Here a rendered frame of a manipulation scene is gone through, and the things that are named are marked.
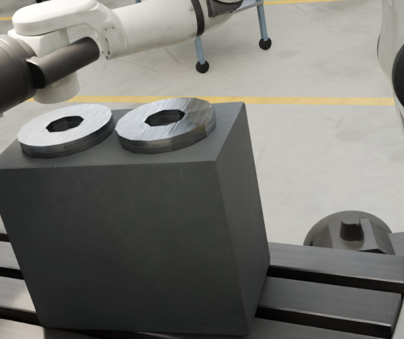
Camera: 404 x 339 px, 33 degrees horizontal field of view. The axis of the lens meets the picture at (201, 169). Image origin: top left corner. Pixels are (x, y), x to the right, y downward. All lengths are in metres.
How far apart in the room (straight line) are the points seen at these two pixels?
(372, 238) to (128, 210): 0.82
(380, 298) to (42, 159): 0.34
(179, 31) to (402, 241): 0.68
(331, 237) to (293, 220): 1.20
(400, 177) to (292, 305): 2.12
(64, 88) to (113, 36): 0.09
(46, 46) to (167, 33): 0.17
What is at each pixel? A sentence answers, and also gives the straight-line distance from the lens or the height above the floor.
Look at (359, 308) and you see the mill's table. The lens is 0.67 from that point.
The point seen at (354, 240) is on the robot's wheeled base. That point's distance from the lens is 1.36.
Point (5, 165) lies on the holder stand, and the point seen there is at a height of 1.14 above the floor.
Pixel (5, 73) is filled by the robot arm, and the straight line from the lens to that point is 0.86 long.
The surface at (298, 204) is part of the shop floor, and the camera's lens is 2.66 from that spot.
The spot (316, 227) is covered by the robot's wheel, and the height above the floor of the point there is 0.58.
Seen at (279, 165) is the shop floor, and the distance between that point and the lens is 2.95.
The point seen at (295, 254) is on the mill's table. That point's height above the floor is 0.95.
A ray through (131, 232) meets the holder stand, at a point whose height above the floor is 1.07.
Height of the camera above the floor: 1.39
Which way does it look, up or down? 27 degrees down
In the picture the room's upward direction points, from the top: 12 degrees counter-clockwise
